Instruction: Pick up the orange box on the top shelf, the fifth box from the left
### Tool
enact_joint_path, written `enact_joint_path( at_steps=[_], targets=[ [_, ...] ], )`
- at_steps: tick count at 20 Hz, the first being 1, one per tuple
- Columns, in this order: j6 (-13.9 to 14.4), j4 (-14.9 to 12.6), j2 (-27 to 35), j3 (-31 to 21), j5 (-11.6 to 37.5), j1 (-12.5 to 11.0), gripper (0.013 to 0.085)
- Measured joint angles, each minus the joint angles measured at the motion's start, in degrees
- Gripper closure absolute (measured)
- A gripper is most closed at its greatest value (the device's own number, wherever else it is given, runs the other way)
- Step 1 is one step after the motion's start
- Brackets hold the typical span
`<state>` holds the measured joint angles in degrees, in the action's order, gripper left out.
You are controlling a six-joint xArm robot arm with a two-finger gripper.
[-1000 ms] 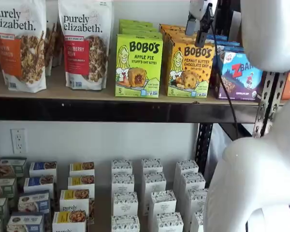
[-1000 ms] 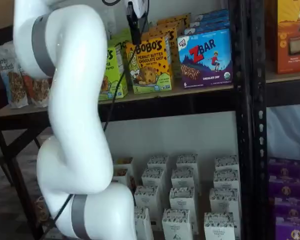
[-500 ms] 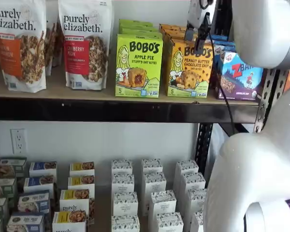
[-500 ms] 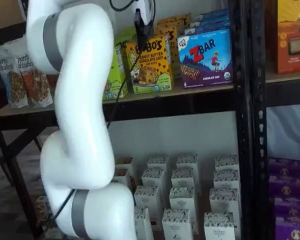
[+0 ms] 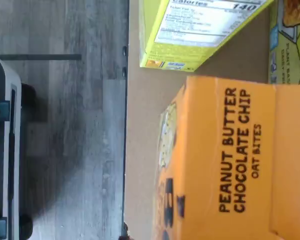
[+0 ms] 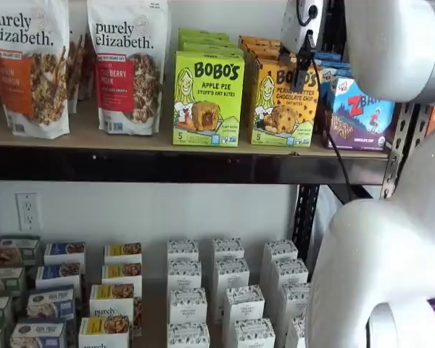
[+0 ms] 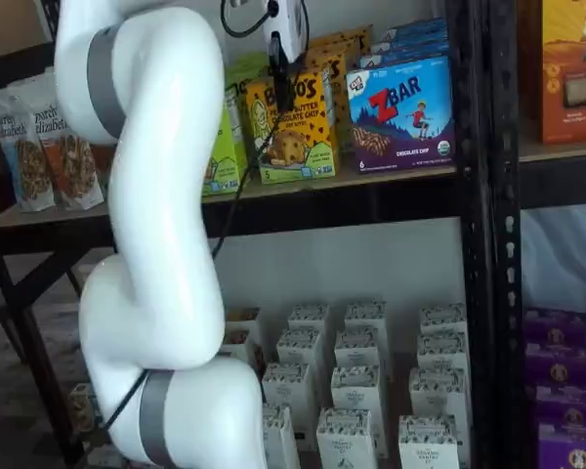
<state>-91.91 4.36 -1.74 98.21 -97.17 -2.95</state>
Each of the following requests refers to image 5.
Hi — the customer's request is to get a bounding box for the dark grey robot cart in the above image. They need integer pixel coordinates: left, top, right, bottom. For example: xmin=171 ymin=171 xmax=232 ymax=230
xmin=0 ymin=53 xmax=37 ymax=240

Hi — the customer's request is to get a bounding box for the yellow nutrition label box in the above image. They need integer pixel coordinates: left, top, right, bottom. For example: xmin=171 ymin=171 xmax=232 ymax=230
xmin=139 ymin=0 xmax=275 ymax=74

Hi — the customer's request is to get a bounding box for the brown shelf board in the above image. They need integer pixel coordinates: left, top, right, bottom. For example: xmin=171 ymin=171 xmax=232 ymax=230
xmin=124 ymin=0 xmax=274 ymax=240

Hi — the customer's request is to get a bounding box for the orange peanut butter oat box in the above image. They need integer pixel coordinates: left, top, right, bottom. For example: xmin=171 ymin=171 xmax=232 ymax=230
xmin=150 ymin=75 xmax=300 ymax=240

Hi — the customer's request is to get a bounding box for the green plant based box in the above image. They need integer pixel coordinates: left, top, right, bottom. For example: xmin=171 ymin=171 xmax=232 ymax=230
xmin=267 ymin=0 xmax=300 ymax=86

